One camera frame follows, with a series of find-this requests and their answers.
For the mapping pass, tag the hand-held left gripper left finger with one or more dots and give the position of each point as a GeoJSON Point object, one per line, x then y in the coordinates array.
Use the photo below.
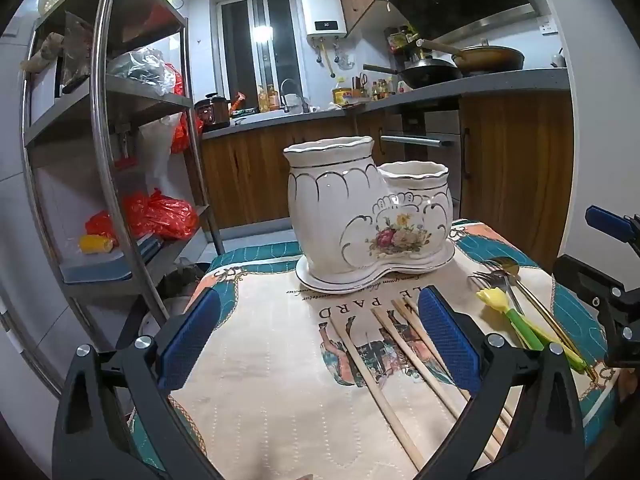
{"type": "Point", "coordinates": [192, 340]}

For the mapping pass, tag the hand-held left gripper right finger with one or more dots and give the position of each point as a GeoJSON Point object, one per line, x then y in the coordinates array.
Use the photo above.
{"type": "Point", "coordinates": [447, 340]}

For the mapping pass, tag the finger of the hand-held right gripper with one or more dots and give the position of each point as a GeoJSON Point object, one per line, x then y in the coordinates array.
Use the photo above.
{"type": "Point", "coordinates": [585, 277]}
{"type": "Point", "coordinates": [607, 221]}

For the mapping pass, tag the wooden chopstick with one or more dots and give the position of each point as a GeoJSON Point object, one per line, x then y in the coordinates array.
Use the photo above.
{"type": "Point", "coordinates": [375, 392]}
{"type": "Point", "coordinates": [412, 308]}
{"type": "Point", "coordinates": [410, 360]}
{"type": "Point", "coordinates": [421, 337]}

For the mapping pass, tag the silver fork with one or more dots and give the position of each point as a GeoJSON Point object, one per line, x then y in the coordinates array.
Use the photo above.
{"type": "Point", "coordinates": [487, 278]}

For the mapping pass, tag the gold spoon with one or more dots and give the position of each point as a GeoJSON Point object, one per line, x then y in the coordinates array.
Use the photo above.
{"type": "Point", "coordinates": [502, 265]}

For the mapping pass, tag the white floral ceramic utensil holder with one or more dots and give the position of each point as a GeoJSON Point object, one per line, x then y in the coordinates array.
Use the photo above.
{"type": "Point", "coordinates": [340, 210]}

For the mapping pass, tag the dark bag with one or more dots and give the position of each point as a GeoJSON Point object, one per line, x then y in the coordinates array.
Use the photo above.
{"type": "Point", "coordinates": [182, 280]}

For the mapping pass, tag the printed quilted tablecloth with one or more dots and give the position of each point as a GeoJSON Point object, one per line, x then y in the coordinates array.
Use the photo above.
{"type": "Point", "coordinates": [280, 400]}

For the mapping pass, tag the wooden kitchen cabinet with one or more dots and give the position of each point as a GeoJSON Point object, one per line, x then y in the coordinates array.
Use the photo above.
{"type": "Point", "coordinates": [515, 160]}

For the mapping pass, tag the blue trays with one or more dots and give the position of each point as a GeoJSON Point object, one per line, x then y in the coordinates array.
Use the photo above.
{"type": "Point", "coordinates": [100, 267]}

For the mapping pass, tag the large red plastic bag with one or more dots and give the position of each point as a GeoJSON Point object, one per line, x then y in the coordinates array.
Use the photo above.
{"type": "Point", "coordinates": [160, 215]}

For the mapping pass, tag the yellow packet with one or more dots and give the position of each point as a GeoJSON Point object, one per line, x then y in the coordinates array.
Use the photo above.
{"type": "Point", "coordinates": [95, 244]}

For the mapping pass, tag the small red plastic bag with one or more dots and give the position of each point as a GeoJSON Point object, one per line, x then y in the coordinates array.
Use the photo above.
{"type": "Point", "coordinates": [100, 222]}

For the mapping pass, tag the built-in oven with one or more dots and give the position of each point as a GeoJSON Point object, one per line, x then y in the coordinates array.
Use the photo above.
{"type": "Point", "coordinates": [425, 160]}

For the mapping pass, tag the white plastic bag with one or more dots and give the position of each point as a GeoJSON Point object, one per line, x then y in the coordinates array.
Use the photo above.
{"type": "Point", "coordinates": [157, 155]}

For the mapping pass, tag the brown wok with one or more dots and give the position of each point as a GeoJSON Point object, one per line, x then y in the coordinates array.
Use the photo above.
{"type": "Point", "coordinates": [492, 57]}

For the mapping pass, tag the dark rice cooker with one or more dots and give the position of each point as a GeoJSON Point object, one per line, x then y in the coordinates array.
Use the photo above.
{"type": "Point", "coordinates": [212, 112]}

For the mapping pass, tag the black wok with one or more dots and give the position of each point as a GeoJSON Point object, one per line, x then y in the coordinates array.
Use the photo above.
{"type": "Point", "coordinates": [430, 72]}

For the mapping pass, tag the metal shelf rack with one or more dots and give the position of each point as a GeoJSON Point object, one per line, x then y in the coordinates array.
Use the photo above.
{"type": "Point", "coordinates": [107, 110]}

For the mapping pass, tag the orange plastic tool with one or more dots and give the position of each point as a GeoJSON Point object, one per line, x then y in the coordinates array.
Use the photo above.
{"type": "Point", "coordinates": [239, 99]}

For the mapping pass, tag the oil bottles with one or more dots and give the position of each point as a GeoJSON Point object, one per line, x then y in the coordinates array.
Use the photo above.
{"type": "Point", "coordinates": [269, 97]}

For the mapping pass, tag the condiment bottles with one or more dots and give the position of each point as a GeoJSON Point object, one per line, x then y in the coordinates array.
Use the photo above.
{"type": "Point", "coordinates": [382, 89]}

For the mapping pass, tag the yellow container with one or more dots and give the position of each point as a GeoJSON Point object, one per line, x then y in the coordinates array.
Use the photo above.
{"type": "Point", "coordinates": [341, 96]}

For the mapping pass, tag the metal faucet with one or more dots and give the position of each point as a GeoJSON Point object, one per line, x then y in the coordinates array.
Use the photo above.
{"type": "Point", "coordinates": [287, 90]}

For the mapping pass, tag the clear plastic bag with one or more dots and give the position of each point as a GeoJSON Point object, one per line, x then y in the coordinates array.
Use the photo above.
{"type": "Point", "coordinates": [140, 67]}

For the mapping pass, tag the window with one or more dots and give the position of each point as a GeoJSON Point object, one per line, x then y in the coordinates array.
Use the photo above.
{"type": "Point", "coordinates": [250, 50]}

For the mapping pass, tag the brown bag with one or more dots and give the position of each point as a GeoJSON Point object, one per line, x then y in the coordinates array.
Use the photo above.
{"type": "Point", "coordinates": [77, 50]}

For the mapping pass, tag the white water heater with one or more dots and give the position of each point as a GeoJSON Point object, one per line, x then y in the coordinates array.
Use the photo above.
{"type": "Point", "coordinates": [322, 10]}

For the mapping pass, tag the wall socket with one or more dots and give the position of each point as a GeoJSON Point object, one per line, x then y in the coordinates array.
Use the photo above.
{"type": "Point", "coordinates": [547, 26]}

